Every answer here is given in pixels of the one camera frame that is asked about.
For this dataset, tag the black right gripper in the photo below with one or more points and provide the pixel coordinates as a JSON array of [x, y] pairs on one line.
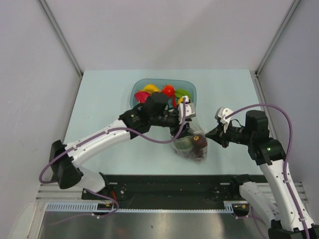
[[218, 135]]

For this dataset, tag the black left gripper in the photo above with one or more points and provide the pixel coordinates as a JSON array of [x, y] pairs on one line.
[[185, 131]]

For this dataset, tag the clear patterned zip bag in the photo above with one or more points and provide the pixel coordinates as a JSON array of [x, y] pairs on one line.
[[195, 129]]

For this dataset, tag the purple grape bunch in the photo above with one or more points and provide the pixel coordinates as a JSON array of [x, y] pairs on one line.
[[196, 154]]

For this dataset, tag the green netted melon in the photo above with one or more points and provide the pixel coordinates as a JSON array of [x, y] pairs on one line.
[[183, 145]]

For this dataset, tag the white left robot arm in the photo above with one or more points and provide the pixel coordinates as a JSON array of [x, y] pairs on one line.
[[66, 160]]

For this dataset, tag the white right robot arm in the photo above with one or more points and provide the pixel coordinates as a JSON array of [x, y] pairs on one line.
[[285, 216]]

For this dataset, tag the red pepper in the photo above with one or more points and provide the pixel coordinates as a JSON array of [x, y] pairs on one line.
[[174, 101]]

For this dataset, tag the pink dragon fruit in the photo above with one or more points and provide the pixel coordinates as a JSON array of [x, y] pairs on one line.
[[141, 96]]

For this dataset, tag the red tomato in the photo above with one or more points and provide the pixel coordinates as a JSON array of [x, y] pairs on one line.
[[168, 90]]

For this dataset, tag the yellow banana bunch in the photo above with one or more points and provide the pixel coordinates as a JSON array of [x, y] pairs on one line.
[[150, 88]]

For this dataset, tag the green leaf vegetable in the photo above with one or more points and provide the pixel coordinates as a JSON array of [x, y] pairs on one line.
[[179, 93]]

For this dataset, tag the teal plastic fruit bowl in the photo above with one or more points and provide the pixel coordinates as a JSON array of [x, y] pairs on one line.
[[160, 83]]

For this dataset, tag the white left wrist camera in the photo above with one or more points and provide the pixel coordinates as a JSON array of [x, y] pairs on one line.
[[186, 111]]

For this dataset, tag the right aluminium frame post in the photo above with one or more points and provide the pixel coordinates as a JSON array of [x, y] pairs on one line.
[[278, 35]]

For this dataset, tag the aluminium frame post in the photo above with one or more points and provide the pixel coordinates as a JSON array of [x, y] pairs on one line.
[[48, 13], [278, 35]]

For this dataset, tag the white slotted cable duct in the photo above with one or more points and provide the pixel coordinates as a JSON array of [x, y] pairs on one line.
[[226, 207]]

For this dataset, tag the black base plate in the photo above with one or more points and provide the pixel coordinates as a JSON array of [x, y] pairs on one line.
[[178, 191]]

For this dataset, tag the left aluminium frame post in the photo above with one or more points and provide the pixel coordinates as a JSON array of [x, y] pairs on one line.
[[48, 13]]

